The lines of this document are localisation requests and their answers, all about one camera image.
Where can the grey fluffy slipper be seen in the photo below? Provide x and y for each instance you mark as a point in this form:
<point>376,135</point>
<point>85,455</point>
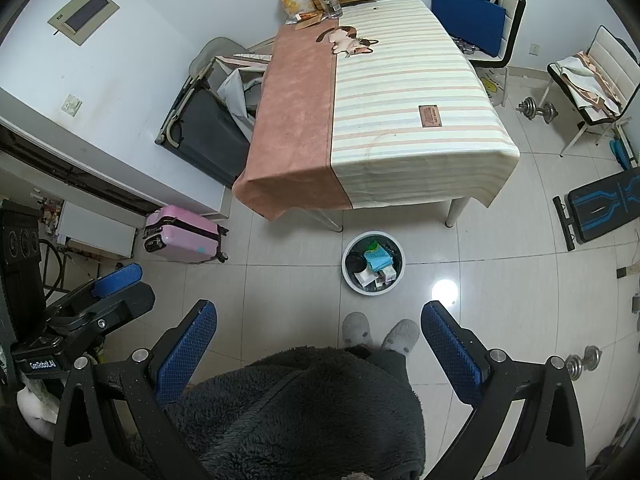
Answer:
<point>356,327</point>
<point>401,336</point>

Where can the grey wall panel box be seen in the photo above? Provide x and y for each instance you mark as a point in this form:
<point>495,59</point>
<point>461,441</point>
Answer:
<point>82,15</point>

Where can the pink striped cat tablecloth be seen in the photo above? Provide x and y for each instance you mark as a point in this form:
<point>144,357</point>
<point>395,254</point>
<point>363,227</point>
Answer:
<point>400,110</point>

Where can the white low cabinet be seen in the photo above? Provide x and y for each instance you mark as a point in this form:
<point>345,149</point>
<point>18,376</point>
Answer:
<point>95,232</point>

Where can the small white box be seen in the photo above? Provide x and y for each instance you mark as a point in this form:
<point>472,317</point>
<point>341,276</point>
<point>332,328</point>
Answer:
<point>366,279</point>

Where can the black bin liner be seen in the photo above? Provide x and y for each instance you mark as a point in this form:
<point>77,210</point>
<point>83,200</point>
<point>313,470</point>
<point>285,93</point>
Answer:
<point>396,262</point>

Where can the black speaker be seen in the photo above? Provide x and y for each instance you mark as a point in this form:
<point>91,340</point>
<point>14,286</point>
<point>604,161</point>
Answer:
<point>20,260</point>

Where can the black round object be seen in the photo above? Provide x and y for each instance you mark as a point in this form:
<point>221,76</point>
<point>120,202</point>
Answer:
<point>356,264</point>

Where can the white wall socket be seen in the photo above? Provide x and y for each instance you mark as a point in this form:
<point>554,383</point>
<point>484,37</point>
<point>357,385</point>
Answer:
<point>535,49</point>

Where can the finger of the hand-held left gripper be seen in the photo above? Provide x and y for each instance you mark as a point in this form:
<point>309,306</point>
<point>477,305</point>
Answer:
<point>120,279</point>
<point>125,302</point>

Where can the teal plastic packet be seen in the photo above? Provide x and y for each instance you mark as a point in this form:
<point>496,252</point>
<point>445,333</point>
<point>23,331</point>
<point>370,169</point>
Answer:
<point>376,259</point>

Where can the person's right leg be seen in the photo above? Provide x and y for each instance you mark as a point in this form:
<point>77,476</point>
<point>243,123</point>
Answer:
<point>392,362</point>

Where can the blue slipper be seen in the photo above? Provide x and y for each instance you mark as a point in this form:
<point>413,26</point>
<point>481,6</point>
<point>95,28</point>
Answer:
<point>620,154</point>

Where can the open dark suitcase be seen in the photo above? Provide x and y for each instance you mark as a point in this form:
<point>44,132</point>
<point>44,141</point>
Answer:
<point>210,135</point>

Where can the small tan white carton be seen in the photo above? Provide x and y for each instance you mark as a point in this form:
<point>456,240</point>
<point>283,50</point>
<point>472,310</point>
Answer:
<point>385,276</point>

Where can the white black frame chair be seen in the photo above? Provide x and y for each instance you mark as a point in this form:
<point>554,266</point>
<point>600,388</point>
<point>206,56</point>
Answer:
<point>512,15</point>
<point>612,55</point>

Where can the metal dumbbell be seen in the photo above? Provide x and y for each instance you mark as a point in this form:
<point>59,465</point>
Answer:
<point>537,110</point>
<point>582,365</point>

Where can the white cloth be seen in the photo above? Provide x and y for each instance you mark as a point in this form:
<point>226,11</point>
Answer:
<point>35,405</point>

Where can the blue board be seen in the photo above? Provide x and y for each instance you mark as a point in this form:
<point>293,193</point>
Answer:
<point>467,20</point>

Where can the metal weight plates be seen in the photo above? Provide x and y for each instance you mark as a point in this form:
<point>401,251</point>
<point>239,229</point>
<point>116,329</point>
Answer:
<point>466,46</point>

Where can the white round trash bin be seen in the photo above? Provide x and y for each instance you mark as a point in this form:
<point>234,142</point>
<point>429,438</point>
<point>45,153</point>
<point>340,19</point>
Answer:
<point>370,292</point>

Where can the white wall switch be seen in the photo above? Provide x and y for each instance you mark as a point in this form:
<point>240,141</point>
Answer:
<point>71,105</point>

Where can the flat brown carton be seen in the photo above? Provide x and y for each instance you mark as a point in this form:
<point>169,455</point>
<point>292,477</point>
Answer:
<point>309,19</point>

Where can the pink suitcase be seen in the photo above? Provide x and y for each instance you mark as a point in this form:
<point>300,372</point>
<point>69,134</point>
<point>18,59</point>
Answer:
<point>180,235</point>

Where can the dark grey fleece robe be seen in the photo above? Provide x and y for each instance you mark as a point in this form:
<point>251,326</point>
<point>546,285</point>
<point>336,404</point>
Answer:
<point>300,410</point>

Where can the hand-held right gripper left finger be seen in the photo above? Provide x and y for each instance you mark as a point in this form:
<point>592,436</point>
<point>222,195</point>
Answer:
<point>190,355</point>

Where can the white bag yellow print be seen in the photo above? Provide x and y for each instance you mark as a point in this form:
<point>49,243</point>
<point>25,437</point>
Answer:
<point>490,87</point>

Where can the black blue weight bench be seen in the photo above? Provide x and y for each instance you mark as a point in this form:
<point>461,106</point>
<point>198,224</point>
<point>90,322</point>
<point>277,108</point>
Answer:
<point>600,205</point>

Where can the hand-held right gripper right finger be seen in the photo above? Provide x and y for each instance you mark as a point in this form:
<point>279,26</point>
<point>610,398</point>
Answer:
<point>450,355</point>

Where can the beige cloth bag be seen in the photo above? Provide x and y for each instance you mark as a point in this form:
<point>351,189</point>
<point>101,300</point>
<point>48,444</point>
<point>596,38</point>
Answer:
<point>585,82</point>

